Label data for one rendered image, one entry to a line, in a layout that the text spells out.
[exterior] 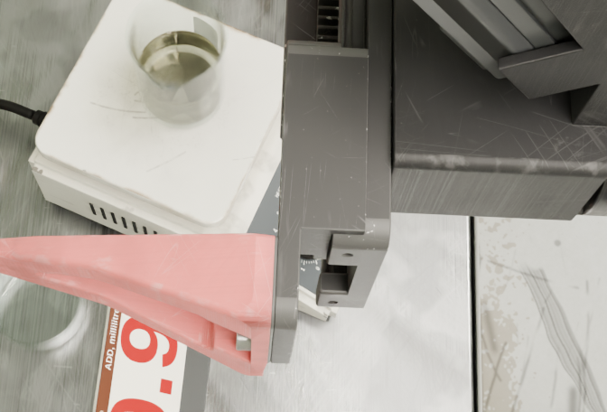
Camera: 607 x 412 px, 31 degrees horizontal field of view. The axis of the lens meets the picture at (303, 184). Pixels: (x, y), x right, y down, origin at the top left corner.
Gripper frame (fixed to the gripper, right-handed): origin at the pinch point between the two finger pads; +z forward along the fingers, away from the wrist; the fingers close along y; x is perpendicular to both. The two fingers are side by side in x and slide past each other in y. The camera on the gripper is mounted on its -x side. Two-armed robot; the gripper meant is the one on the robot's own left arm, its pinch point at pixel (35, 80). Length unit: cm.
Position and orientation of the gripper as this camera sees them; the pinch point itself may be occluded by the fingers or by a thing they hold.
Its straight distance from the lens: 30.2
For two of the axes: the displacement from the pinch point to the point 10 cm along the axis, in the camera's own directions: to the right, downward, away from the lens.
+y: -0.3, 9.4, -3.5
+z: -10.0, -0.5, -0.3
